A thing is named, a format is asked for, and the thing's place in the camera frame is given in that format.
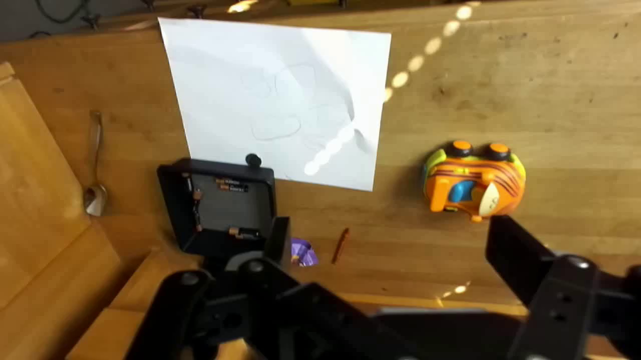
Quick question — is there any metal spoon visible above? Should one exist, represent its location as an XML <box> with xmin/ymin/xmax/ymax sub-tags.
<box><xmin>85</xmin><ymin>110</ymin><xmax>108</xmax><ymax>219</ymax></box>

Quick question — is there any purple wrapper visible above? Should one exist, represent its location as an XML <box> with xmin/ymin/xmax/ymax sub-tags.
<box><xmin>291</xmin><ymin>239</ymin><xmax>318</xmax><ymax>269</ymax></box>

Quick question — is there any red pen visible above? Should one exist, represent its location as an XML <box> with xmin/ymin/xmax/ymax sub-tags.
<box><xmin>330</xmin><ymin>228</ymin><xmax>351</xmax><ymax>265</ymax></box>

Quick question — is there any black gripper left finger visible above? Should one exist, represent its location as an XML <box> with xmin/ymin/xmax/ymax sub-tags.
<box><xmin>127</xmin><ymin>258</ymin><xmax>414</xmax><ymax>360</ymax></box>

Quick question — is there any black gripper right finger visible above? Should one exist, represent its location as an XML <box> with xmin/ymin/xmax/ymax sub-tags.
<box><xmin>486</xmin><ymin>216</ymin><xmax>641</xmax><ymax>360</ymax></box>

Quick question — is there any white paper sheet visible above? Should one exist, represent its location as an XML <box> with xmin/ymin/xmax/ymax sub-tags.
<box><xmin>161</xmin><ymin>18</ymin><xmax>391</xmax><ymax>193</ymax></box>

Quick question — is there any wooden desk hutch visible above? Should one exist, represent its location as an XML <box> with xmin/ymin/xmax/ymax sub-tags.
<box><xmin>0</xmin><ymin>64</ymin><xmax>195</xmax><ymax>360</ymax></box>

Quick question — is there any orange toy car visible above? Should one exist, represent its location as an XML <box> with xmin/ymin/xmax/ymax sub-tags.
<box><xmin>422</xmin><ymin>141</ymin><xmax>527</xmax><ymax>222</ymax></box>

